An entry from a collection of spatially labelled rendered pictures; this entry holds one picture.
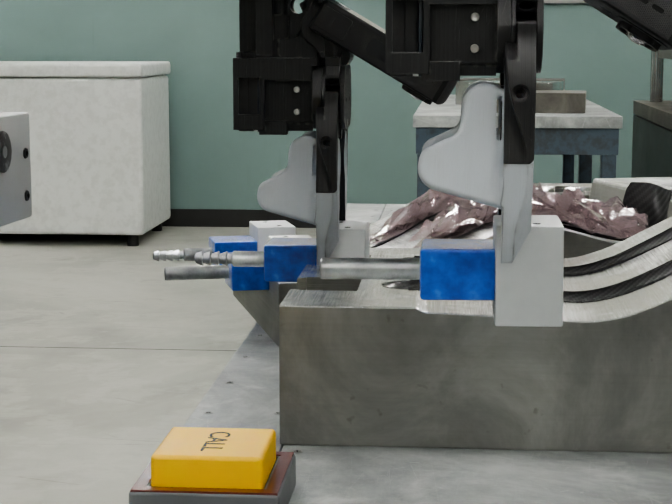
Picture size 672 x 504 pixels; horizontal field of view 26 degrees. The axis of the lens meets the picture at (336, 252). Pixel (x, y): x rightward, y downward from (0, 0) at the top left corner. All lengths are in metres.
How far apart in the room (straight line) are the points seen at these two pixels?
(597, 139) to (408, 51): 4.22
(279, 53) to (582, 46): 7.11
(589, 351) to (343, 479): 0.17
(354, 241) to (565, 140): 3.92
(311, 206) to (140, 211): 6.46
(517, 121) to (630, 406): 0.25
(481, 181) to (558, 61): 7.40
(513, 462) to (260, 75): 0.34
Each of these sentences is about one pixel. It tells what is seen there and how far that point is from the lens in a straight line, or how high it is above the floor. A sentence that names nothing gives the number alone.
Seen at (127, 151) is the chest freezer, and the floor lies 0.49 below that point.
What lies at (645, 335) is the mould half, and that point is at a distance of 0.92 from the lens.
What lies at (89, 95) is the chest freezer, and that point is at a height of 0.77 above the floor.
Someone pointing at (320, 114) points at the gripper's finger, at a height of 1.00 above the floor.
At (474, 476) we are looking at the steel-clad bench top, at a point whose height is 0.80.
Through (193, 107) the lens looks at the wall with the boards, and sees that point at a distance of 8.28.
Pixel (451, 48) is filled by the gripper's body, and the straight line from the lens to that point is 0.76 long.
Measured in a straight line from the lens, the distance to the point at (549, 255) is 0.78.
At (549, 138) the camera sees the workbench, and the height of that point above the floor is 0.72.
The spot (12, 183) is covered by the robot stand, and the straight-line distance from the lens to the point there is 1.23.
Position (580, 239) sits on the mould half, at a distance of 1.27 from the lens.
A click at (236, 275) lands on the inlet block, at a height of 0.85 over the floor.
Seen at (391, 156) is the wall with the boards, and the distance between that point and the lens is 8.17.
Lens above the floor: 1.05
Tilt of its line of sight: 8 degrees down
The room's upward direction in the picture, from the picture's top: straight up
